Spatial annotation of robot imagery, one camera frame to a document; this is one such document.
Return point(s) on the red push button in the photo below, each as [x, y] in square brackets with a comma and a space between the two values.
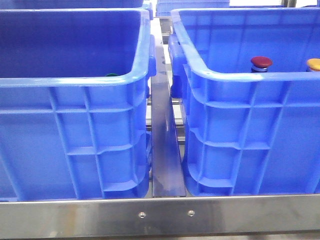
[260, 64]

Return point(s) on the yellow push button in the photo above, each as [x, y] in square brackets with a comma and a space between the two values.
[313, 65]

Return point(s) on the green push button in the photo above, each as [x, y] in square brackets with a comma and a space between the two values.
[111, 75]

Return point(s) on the blue right plastic bin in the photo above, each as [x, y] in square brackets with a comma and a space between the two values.
[248, 133]

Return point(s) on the blue plastic bin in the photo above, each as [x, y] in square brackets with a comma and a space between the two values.
[248, 133]
[68, 132]

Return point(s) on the blue left plastic bin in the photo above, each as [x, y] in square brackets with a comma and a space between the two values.
[68, 132]

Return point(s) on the blue rear right bin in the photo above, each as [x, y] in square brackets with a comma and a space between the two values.
[164, 7]

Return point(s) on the blue rear left bin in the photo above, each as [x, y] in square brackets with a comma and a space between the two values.
[74, 4]

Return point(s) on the steel divider rail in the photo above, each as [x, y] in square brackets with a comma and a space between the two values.
[167, 173]

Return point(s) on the steel front shelf rail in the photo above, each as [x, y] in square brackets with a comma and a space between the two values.
[159, 216]

